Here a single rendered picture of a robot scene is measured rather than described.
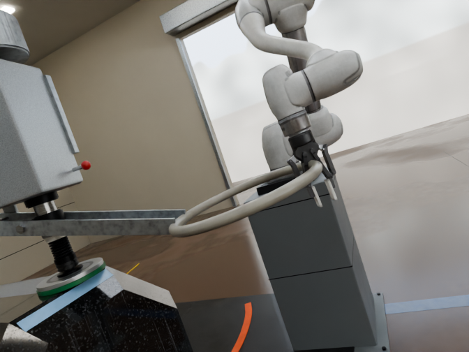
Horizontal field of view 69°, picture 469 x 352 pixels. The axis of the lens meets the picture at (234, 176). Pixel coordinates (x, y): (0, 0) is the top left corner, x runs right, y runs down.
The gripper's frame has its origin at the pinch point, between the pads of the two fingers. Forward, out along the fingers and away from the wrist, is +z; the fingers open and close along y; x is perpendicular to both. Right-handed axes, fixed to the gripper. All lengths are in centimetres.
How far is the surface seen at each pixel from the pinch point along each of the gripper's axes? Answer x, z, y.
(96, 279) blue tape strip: -14, -2, 78
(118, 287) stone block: -13, 3, 73
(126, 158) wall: -595, -98, 159
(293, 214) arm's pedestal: -47.5, 13.7, 1.7
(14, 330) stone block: 8, -2, 94
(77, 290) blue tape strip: -8, -2, 82
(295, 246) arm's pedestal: -50, 28, 6
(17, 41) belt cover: -10, -81, 68
